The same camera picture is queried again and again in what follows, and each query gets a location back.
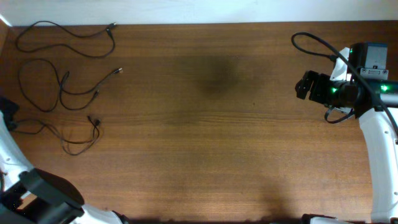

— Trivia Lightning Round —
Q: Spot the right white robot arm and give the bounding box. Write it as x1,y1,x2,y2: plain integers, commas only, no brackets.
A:
295,42,397,223

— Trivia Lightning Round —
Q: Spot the thin black micro-USB cable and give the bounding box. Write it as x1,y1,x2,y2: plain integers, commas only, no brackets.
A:
15,21,118,59

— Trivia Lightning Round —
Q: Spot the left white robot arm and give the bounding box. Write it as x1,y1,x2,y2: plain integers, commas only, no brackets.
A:
1,97,130,224

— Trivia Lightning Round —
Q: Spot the black USB cable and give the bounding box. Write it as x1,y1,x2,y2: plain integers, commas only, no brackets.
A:
12,115,102,156

